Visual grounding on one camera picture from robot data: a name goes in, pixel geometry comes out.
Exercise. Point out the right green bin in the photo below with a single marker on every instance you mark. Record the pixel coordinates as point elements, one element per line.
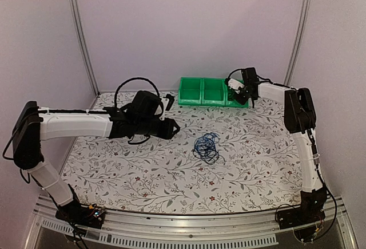
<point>229,98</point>

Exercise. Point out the left green bin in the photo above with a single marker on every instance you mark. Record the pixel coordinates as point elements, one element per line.
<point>189,92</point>

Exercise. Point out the right aluminium post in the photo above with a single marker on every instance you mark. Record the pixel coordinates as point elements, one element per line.
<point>305,5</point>

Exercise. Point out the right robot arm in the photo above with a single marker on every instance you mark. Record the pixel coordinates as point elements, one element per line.
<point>300,122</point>

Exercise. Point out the green bin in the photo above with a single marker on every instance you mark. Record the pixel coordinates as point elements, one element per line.
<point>229,98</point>
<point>213,92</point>
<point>189,92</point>

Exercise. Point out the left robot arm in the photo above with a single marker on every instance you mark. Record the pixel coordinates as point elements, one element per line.
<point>145,116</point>

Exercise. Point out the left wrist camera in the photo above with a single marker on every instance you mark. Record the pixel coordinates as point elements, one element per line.
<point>166,104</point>

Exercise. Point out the aluminium post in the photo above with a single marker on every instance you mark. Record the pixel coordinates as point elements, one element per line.
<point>305,5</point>
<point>76,15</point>

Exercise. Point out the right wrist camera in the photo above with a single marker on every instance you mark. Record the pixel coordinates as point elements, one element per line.
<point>234,85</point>

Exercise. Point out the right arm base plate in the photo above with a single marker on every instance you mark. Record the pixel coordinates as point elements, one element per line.
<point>289,216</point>

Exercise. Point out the front aluminium rail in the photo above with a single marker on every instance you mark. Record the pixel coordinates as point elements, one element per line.
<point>123,229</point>

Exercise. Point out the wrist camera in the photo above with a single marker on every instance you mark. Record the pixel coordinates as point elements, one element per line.
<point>234,85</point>
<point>166,104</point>

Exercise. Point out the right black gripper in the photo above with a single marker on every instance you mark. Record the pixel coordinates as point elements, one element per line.
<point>242,100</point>

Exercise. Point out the left aluminium post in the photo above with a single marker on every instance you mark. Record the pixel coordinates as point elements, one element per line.
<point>76,15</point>

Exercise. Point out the middle green bin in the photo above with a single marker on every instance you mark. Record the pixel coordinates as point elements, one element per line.
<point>213,92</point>

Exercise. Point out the floral table mat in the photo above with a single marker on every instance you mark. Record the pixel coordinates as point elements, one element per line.
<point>223,160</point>

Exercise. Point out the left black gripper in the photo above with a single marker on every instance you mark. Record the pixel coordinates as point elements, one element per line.
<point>167,133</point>

